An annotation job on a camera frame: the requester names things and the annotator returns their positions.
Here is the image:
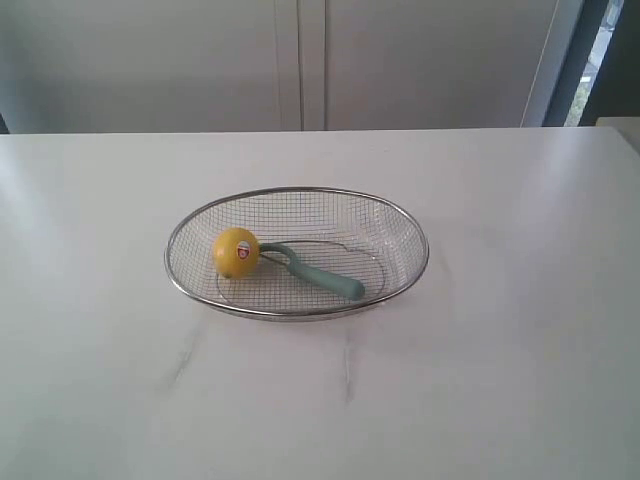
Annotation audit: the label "teal handled vegetable peeler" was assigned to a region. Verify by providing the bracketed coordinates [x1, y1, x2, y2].
[260, 243, 365, 301]

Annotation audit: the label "oval steel mesh basket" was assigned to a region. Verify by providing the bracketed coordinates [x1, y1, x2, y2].
[164, 186, 430, 322]

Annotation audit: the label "yellow lemon with sticker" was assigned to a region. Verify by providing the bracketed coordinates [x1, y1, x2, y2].
[212, 227, 260, 280]

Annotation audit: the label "white cabinet doors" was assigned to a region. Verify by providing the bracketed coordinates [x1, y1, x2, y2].
[1, 1, 584, 133]

